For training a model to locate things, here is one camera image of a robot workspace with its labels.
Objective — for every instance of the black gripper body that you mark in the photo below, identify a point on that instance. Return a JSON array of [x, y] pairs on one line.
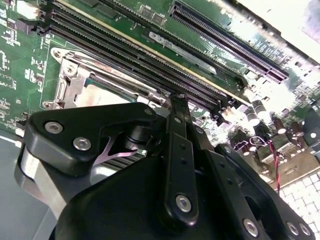
[[120, 207]]

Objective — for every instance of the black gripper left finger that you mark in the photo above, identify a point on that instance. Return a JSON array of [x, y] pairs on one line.
[[63, 150]]

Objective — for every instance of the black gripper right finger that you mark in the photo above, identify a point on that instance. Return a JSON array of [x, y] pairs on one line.
[[225, 174]]

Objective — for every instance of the metal socket cover frame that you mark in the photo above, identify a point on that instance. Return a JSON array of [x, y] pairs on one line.
[[75, 87]]

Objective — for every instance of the silver CPU plate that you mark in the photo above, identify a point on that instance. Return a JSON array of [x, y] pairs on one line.
[[107, 92]]

